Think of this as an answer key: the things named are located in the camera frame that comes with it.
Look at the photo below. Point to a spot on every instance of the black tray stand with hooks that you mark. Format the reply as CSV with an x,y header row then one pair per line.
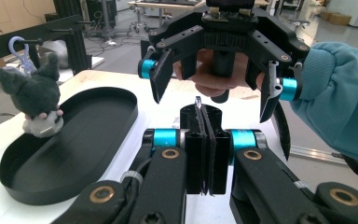
x,y
74,140

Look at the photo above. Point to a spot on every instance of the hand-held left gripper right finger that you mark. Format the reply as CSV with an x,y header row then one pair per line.
x,y
219,161

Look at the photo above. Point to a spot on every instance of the black frame strut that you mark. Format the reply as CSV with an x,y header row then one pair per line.
x,y
77,49

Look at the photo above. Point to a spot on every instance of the dark grey plush toy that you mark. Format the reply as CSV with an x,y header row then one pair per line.
x,y
34,90

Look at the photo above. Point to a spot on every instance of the aluminium rail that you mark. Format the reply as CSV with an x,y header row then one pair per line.
x,y
317,154

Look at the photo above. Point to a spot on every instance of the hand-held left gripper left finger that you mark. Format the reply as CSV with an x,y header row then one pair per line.
x,y
195,155

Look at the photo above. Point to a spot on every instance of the white floor board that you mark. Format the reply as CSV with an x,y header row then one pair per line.
x,y
95,61

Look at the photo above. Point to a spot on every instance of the small cardboard box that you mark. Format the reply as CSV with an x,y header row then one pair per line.
x,y
338,18

